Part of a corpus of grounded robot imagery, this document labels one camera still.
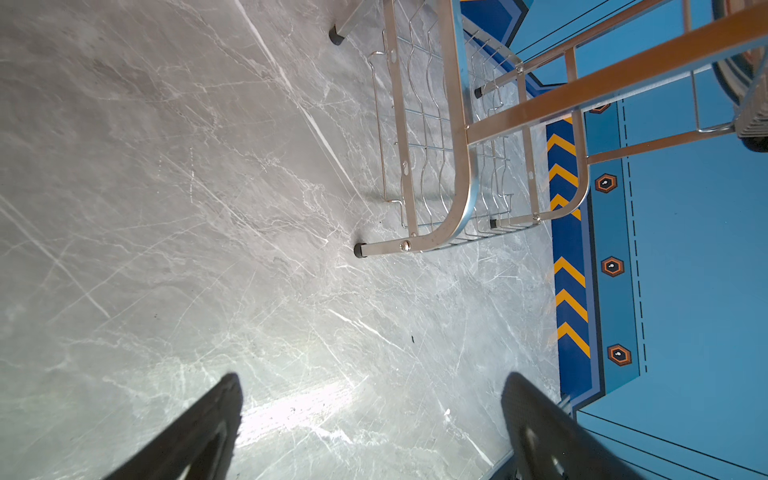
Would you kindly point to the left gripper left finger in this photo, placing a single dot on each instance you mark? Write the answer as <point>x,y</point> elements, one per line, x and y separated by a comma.
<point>199,444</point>

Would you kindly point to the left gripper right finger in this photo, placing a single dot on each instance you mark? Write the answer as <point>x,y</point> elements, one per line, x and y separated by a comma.
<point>547,443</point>

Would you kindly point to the chrome two-tier dish rack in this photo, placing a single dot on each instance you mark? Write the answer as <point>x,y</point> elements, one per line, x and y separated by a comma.
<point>464,107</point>

